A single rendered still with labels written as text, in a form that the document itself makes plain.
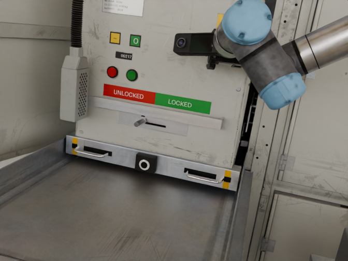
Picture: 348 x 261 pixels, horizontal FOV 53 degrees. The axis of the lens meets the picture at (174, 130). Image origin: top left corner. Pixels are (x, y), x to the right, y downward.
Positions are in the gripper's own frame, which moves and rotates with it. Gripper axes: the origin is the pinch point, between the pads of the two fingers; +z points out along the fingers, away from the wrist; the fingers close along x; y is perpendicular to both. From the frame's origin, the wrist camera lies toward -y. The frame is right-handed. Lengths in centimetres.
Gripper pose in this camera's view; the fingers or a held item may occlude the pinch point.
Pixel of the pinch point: (207, 56)
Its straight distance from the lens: 93.7
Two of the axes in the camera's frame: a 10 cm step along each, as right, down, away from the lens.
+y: 9.9, 1.1, 0.5
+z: -0.4, -0.3, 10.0
